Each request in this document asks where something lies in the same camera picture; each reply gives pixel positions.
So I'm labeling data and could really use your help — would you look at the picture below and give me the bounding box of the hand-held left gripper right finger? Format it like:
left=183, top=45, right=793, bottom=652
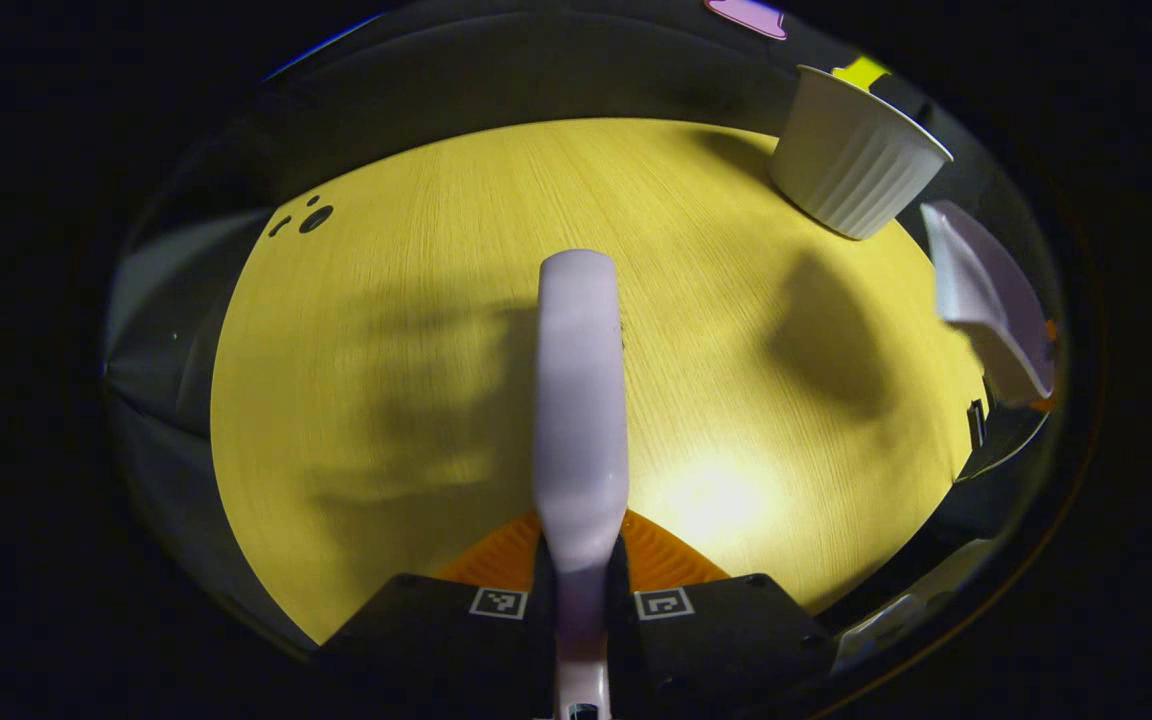
left=604, top=508, right=839, bottom=720

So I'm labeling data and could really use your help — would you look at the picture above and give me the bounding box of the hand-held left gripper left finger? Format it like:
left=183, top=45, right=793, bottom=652
left=316, top=510, right=559, bottom=720

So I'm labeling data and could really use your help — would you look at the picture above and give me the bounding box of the lilac dustpan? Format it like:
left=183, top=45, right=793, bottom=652
left=920, top=199, right=1057, bottom=407

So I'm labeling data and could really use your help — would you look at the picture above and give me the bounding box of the small lilac broom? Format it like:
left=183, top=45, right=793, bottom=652
left=533, top=249, right=631, bottom=720

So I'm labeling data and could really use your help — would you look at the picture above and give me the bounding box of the white ribbed garbage bin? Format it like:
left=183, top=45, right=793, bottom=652
left=768, top=64, right=955, bottom=242

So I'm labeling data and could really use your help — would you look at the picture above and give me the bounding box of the wooden desktop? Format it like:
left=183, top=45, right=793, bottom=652
left=209, top=117, right=989, bottom=646

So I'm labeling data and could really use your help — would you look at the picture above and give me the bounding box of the black backdrop cloth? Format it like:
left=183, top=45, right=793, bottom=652
left=236, top=0, right=997, bottom=216

